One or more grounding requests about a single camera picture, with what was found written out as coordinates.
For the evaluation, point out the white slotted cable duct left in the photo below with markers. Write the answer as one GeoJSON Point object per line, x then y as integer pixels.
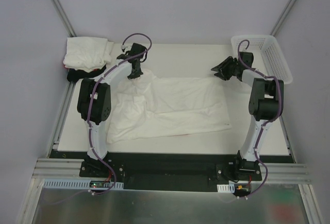
{"type": "Point", "coordinates": [81, 184]}

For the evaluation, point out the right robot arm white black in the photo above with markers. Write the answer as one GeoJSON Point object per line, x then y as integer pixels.
{"type": "Point", "coordinates": [265, 103]}

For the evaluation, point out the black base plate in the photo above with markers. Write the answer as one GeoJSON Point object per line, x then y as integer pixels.
{"type": "Point", "coordinates": [172, 183]}

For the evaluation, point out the white t shirt red print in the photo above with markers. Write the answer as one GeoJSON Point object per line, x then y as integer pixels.
{"type": "Point", "coordinates": [150, 106]}

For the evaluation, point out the folded white t shirt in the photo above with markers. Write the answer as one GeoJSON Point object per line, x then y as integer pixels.
{"type": "Point", "coordinates": [87, 53]}

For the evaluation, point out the white slotted cable duct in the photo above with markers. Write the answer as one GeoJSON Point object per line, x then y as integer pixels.
{"type": "Point", "coordinates": [233, 188]}
{"type": "Point", "coordinates": [81, 184]}

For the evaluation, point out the aluminium frame post right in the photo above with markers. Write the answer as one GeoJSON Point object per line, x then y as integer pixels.
{"type": "Point", "coordinates": [282, 17]}

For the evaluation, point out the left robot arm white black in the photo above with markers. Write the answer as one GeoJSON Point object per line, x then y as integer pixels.
{"type": "Point", "coordinates": [94, 100]}

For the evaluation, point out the aluminium frame post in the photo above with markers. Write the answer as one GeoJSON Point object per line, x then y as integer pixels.
{"type": "Point", "coordinates": [282, 17]}
{"type": "Point", "coordinates": [64, 18]}

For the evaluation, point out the aluminium front rail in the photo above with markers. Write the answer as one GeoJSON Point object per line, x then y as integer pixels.
{"type": "Point", "coordinates": [75, 168]}

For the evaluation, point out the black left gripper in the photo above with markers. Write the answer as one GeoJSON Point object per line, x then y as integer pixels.
{"type": "Point", "coordinates": [135, 72]}

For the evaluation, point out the white plastic basket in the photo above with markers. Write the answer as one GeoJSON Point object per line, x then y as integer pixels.
{"type": "Point", "coordinates": [268, 56]}

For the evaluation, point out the aluminium side rail right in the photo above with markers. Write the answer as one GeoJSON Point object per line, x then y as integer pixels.
{"type": "Point", "coordinates": [288, 144]}

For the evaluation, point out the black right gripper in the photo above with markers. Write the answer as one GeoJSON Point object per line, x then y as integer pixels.
{"type": "Point", "coordinates": [229, 67]}

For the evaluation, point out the folded black t shirt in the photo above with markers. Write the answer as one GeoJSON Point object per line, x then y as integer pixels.
{"type": "Point", "coordinates": [75, 75]}

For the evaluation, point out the white slotted cable duct right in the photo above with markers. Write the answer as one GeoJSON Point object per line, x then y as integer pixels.
{"type": "Point", "coordinates": [233, 188]}

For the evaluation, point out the aluminium frame post left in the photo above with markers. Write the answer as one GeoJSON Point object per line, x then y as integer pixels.
{"type": "Point", "coordinates": [64, 18]}

